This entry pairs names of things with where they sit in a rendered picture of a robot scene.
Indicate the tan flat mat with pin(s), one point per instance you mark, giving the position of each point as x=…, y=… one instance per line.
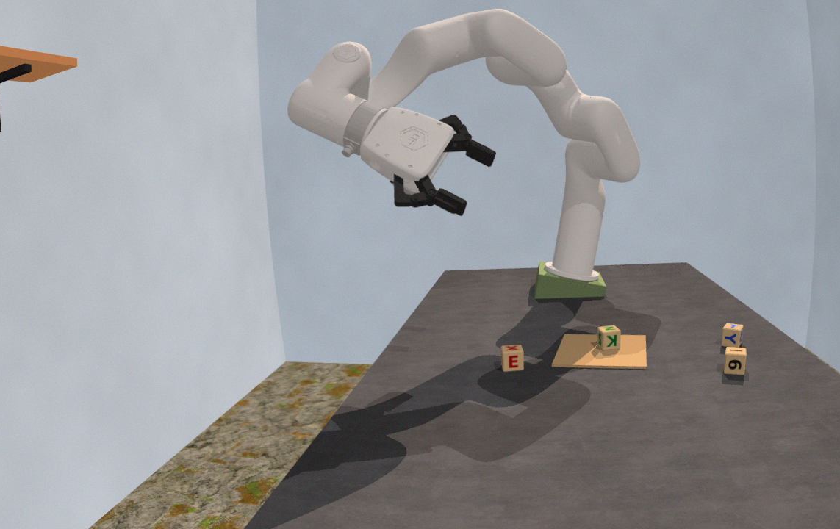
x=581, y=350

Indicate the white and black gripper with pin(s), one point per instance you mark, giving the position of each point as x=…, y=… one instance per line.
x=403, y=145

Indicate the tan wooden letter block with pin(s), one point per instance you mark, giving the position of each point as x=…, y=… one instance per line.
x=735, y=360
x=608, y=337
x=512, y=358
x=732, y=335

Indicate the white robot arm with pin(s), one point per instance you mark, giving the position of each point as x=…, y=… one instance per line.
x=333, y=104

